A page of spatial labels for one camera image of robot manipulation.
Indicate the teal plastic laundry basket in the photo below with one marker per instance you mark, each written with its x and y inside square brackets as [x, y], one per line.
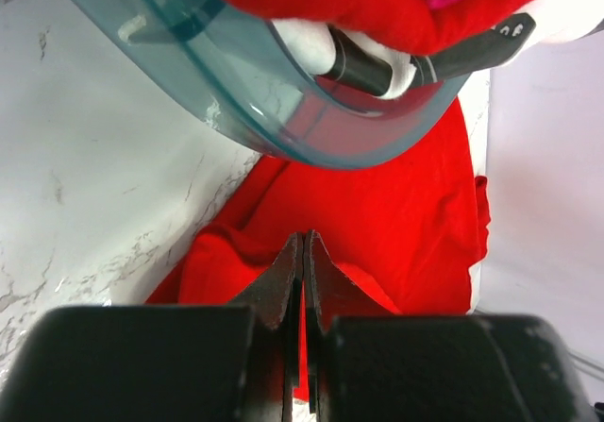
[233, 72]

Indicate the white and black garment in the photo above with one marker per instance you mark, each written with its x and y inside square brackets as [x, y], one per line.
[425, 45]

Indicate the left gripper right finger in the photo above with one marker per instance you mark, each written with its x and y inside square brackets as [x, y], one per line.
[329, 292]

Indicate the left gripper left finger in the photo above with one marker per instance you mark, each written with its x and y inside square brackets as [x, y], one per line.
[270, 293]

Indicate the red t shirt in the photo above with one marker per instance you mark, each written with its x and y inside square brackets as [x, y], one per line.
[407, 231]

